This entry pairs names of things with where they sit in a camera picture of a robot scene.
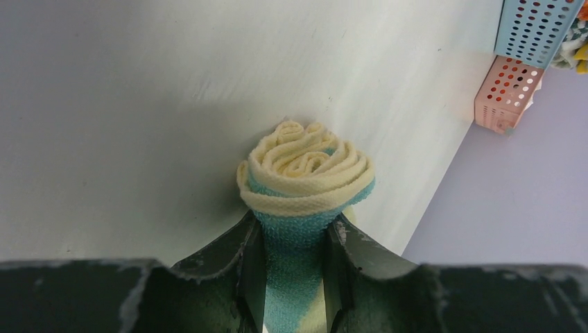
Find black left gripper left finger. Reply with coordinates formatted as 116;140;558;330
1;212;266;332

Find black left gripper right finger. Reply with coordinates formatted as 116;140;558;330
323;215;587;332

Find pale yellow teal towel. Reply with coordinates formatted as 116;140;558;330
236;121;375;332

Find yellow grey patterned towel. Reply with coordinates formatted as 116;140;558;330
550;12;587;74

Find pink plastic basket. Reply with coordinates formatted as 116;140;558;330
474;55;544;135

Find blue plastic basket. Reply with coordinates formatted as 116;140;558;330
494;0;584;69

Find orange rolled towel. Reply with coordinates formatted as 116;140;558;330
577;1;588;21

